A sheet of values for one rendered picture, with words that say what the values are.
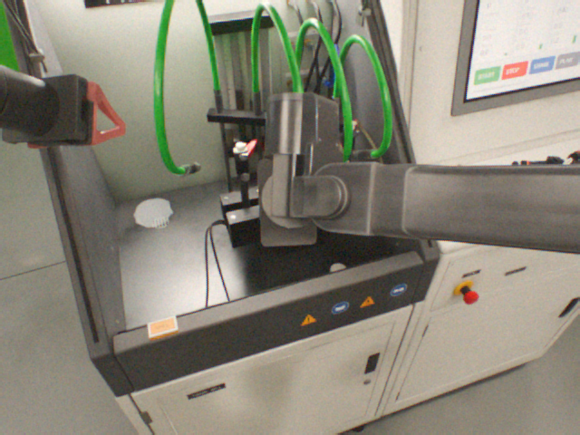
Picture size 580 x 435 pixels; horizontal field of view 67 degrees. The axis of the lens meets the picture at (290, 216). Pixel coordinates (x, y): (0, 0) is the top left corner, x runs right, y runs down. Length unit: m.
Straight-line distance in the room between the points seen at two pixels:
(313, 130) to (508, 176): 0.17
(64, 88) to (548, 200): 0.44
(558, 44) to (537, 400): 1.30
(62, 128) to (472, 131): 0.90
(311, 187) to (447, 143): 0.78
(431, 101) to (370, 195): 0.71
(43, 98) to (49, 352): 1.68
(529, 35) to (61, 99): 0.95
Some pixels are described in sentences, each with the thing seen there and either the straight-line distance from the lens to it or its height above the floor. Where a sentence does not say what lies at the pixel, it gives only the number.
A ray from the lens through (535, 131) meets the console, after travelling 1.28.
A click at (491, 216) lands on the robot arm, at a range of 0.32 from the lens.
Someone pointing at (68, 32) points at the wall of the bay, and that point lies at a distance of 1.06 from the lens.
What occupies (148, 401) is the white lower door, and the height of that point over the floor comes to 0.74.
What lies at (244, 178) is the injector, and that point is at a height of 1.08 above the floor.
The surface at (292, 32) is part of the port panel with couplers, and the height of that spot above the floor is 1.23.
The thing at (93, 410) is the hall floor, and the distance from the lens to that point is 1.92.
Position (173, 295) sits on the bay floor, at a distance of 1.04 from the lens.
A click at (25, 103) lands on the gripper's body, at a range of 0.49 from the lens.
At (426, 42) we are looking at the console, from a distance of 0.99.
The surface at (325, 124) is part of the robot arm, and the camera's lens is 0.41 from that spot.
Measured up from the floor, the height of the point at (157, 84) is 1.35.
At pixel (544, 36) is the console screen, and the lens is 1.18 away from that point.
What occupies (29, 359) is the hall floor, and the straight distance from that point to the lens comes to 2.13.
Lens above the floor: 1.65
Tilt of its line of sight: 45 degrees down
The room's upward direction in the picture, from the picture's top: straight up
